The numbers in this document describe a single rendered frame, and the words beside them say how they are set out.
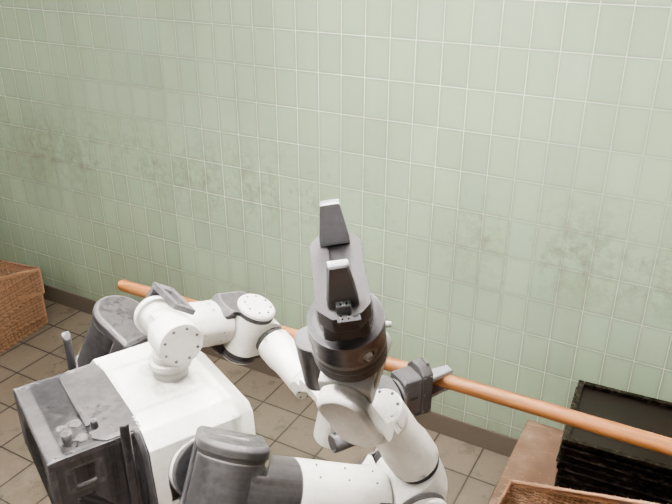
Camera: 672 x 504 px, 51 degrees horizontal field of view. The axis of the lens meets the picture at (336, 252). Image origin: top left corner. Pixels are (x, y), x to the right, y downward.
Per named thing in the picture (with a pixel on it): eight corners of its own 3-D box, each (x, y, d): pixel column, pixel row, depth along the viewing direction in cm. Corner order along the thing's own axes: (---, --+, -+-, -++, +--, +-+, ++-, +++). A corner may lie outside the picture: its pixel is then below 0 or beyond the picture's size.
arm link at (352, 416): (352, 400, 80) (397, 460, 88) (373, 337, 86) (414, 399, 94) (305, 399, 84) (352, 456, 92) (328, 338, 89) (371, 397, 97)
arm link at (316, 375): (374, 378, 77) (379, 428, 86) (398, 303, 84) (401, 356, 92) (279, 357, 81) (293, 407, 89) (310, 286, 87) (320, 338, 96)
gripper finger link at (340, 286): (353, 257, 66) (358, 298, 70) (319, 262, 66) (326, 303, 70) (355, 270, 65) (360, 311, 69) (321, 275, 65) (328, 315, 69)
